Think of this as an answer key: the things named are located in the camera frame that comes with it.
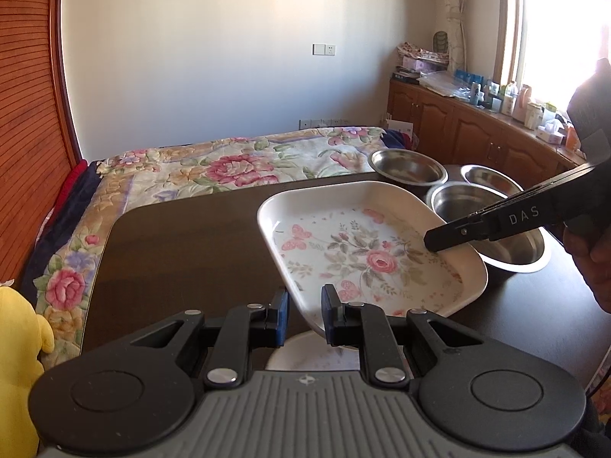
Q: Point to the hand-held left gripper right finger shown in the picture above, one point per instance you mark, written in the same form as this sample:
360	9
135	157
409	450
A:
326	312

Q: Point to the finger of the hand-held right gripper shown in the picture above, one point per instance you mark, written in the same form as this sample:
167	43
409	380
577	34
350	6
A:
515	219

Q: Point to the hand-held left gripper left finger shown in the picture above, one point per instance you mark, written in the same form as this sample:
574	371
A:
285	317

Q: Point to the large steel bowl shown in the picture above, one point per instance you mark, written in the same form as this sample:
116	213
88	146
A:
515	255

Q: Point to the white floral plate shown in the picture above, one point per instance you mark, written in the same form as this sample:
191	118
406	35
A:
305	353
372	248

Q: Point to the small steel bowl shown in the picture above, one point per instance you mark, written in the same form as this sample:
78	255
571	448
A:
491	179

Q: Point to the medium steel bowl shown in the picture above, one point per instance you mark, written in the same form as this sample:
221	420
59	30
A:
405	167

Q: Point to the person's right hand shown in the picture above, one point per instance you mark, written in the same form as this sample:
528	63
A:
599	281

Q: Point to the tissue box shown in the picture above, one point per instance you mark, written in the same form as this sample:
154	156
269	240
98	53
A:
551	132

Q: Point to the white bottle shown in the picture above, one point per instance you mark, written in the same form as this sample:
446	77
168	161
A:
533	115

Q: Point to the pink bottle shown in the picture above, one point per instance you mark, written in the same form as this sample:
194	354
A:
522	102

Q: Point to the clear bottle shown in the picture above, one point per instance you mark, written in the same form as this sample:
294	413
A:
510	100

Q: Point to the wooden cabinet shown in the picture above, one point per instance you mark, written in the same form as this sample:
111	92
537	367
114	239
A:
477	129

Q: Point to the window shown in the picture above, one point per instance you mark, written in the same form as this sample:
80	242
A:
549	24

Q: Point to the row of blue boxes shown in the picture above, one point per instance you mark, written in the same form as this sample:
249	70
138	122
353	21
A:
468	76

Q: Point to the blue blanket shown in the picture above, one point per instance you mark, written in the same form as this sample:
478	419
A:
398	139

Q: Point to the white paper bag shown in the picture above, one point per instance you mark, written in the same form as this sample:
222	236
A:
398	126

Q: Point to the clear plastic bag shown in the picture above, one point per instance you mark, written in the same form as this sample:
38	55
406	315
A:
444	86

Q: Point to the floral bedspread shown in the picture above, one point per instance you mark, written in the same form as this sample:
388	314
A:
229	162

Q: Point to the green hand fan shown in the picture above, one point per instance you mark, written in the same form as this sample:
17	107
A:
440	42

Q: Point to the black box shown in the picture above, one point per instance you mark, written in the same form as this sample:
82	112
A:
405	77

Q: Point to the pink box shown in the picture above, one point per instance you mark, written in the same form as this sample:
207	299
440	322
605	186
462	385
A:
420	64

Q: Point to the floral fabric bundle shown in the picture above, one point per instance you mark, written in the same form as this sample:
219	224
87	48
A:
422	52

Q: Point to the patterned curtain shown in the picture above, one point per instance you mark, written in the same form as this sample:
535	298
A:
448	0

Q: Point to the dark navy cloth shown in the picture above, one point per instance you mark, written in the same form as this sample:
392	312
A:
57	229

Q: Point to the red cloth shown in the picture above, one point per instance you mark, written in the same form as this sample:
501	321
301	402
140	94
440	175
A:
69	186

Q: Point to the yellow plush toy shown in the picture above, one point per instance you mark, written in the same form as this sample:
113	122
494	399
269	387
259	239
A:
19	353

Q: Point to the wooden slatted wardrobe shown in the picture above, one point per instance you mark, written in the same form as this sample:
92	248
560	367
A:
28	105

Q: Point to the wall power strip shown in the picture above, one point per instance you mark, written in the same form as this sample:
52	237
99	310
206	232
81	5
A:
322	122

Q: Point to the white wall socket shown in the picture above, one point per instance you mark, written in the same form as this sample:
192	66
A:
324	49

